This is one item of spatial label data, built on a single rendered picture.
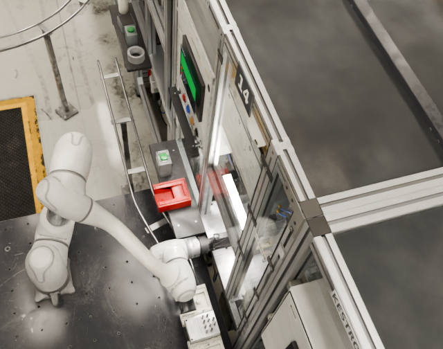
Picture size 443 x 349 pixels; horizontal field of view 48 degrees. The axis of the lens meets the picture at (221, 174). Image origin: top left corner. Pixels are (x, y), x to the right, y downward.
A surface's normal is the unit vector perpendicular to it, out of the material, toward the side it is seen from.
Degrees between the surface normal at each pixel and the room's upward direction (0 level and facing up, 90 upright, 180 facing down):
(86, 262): 0
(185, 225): 0
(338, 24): 0
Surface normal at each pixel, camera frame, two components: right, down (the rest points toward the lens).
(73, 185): 0.74, -0.18
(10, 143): 0.10, -0.52
